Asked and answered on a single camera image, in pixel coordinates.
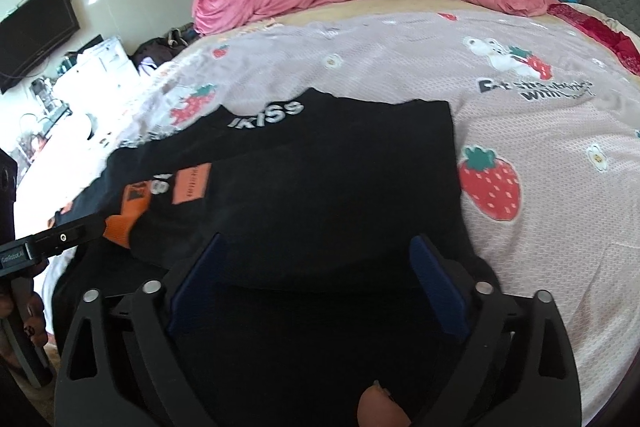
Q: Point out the person's left hand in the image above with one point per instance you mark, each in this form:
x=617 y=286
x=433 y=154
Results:
x=35 y=319

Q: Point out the black printed shirt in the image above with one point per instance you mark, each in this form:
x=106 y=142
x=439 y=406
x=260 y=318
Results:
x=325 y=187

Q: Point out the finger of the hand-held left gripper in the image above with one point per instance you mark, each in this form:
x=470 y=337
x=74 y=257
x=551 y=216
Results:
x=65 y=237

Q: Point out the red patterned pillow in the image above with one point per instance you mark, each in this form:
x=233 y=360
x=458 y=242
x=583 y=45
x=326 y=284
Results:
x=600 y=29

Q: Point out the pile of dark clothes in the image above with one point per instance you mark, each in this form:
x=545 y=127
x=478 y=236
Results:
x=155 y=52

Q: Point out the white drawer dresser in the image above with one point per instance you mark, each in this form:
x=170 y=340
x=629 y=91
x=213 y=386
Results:
x=100 y=67

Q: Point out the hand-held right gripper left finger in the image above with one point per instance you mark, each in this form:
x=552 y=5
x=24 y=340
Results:
x=195 y=292

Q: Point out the strawberry bear printed blanket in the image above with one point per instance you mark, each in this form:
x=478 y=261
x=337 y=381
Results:
x=550 y=157

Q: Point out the beige bed sheet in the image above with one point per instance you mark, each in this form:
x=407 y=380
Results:
x=320 y=9

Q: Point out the black flat television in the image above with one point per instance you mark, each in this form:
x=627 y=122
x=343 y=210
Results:
x=35 y=37

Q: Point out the person's right hand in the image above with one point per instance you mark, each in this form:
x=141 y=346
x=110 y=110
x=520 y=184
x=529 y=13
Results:
x=382 y=407

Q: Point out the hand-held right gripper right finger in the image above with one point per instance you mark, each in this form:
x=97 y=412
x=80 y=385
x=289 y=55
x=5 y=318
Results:
x=440 y=292

